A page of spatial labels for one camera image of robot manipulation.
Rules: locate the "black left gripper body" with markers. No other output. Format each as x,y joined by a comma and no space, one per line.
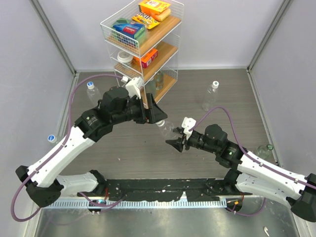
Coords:
136,111

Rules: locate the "blue and white bottle cap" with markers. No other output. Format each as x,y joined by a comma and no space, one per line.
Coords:
90,85

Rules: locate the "clear bottle with blue cap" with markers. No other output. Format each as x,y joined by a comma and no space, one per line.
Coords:
53,140

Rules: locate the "glass jar, bottom shelf back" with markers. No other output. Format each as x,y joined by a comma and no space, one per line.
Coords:
159,80

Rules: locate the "white slotted cable duct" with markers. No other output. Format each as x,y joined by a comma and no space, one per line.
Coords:
182,203

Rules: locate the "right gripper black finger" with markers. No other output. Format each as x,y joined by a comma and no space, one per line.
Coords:
178,143
178,130

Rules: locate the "orange snack box, top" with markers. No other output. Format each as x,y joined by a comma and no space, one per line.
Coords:
153,6

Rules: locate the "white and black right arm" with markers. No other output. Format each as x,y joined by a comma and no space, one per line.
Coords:
250,174

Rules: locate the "green and blue box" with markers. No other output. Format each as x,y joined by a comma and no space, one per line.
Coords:
129,32

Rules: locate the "glass jar, bottom shelf front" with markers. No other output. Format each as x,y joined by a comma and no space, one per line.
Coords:
150,87

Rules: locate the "white wire shelf rack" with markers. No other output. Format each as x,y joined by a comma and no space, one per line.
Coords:
165,38

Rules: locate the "green glass bottle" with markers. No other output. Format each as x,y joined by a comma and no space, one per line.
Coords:
264,151

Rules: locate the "clear plastic bottle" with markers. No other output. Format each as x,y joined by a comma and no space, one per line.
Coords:
167,131
95,96
210,98

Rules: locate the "glass jar, shelf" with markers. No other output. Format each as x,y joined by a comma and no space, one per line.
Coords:
159,80
150,87

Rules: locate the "yellow sponge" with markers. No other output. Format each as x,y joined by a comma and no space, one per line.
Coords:
163,15

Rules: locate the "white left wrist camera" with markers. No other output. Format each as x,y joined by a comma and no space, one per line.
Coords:
133,86

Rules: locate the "white lidded paper cup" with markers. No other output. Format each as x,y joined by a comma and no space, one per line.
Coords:
125,58

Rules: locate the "yellow candy bag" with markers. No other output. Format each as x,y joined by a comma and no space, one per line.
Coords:
145,19

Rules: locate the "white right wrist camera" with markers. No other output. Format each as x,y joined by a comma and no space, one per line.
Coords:
188,125

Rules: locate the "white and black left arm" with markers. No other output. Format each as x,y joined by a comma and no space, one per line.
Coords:
43,181

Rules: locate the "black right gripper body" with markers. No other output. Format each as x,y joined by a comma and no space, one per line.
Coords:
196,139

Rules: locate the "orange box, middle shelf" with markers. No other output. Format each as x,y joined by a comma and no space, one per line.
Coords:
147,59

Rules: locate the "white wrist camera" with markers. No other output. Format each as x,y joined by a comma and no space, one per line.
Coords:
188,125
133,86

